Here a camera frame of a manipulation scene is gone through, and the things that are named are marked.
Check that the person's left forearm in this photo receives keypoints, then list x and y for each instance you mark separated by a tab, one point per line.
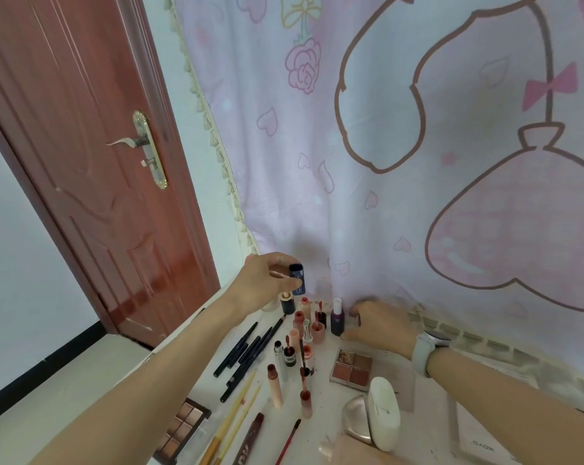
141	392

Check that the white smartwatch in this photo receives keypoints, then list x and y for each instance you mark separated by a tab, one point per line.
422	353

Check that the orange brown eyeshadow palette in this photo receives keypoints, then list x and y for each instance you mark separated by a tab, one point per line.
180	431

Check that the small black white bottle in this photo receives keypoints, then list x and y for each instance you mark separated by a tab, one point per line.
310	355

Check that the gold clear compact cap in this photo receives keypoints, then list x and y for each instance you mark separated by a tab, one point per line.
355	421

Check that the navy lipstick cap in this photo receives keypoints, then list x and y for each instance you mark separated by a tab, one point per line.
296	279

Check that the lilac cartoon cloth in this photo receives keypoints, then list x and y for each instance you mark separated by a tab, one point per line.
369	213

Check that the dark lip glaze wand cap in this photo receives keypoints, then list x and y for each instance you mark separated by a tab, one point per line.
321	318

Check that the navy lipstick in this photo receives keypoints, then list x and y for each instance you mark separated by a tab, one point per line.
338	322

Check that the person's left hand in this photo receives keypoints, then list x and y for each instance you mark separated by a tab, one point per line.
263	285

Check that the white oval compact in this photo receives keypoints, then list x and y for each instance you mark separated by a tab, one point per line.
384	416

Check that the pink lip gloss cap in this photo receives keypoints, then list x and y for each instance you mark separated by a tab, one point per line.
295	338

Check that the black foundation bottle cap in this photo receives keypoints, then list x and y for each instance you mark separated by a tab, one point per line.
287	305

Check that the pink lipstick cap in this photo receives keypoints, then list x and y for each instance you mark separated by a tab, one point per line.
318	331

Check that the white table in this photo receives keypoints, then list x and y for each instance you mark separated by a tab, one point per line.
321	416

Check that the brown wooden door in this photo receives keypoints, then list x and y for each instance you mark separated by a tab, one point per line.
78	188

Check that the small peach lip glaze tube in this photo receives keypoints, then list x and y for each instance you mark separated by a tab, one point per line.
305	308

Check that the person's right hand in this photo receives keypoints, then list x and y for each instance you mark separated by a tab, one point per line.
384	329

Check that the black eyeliner pencil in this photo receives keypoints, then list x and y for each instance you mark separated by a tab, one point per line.
248	363

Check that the small red blush palette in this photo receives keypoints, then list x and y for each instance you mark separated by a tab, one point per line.
350	370

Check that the brown lip gloss wand cap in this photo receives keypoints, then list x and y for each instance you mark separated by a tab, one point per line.
306	405

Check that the silver pink lipstick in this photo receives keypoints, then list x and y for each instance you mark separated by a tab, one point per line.
307	331

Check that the person's right forearm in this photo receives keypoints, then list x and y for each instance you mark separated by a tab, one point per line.
515	411

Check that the pink lip gloss tube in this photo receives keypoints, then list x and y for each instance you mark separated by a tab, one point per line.
299	322

